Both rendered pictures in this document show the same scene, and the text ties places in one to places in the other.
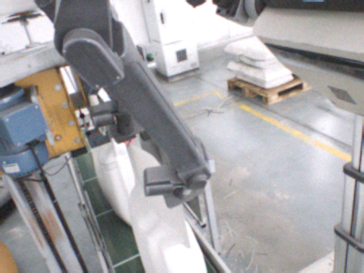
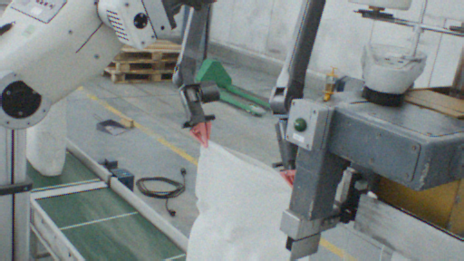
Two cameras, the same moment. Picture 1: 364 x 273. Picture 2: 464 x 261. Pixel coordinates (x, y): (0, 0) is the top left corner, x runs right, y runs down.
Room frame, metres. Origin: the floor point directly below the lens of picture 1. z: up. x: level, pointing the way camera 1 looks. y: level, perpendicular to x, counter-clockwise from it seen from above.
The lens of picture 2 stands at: (2.15, -0.45, 1.57)
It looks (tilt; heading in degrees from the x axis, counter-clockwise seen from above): 18 degrees down; 158
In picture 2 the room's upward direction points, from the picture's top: 8 degrees clockwise
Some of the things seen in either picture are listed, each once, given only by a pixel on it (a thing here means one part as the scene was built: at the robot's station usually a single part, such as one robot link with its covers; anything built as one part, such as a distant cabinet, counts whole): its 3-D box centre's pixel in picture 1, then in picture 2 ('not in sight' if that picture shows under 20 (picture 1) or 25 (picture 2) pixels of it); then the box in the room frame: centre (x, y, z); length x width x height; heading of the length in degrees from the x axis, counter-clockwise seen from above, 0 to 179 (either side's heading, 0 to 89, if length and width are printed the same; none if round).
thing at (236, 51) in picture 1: (253, 44); not in sight; (4.05, -1.09, 0.56); 0.66 x 0.43 x 0.15; 108
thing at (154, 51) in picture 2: not in sight; (143, 49); (-4.76, 0.82, 0.36); 1.20 x 0.82 x 0.14; 106
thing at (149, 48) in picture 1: (146, 55); (308, 123); (1.26, 0.07, 1.29); 0.08 x 0.05 x 0.09; 20
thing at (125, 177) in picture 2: not in sight; (111, 174); (-0.60, -0.07, 0.35); 0.30 x 0.15 x 0.15; 20
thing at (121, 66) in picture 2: not in sight; (144, 60); (-4.79, 0.85, 0.22); 1.21 x 0.84 x 0.14; 110
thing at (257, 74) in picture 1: (275, 68); not in sight; (3.68, -1.24, 0.32); 0.66 x 0.43 x 0.15; 112
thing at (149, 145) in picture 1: (161, 152); not in sight; (1.83, 0.15, 0.54); 1.05 x 0.02 x 0.41; 20
